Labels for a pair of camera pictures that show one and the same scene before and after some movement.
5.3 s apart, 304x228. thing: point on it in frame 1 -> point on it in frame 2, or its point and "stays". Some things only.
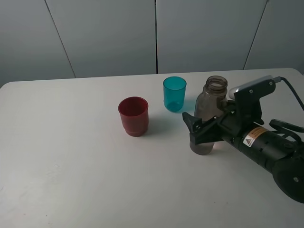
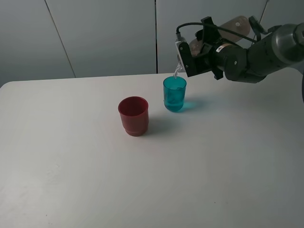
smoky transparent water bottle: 207,106 -> 239,24
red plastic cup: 134,112 stays
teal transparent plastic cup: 174,91 stays
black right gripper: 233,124 -> 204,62
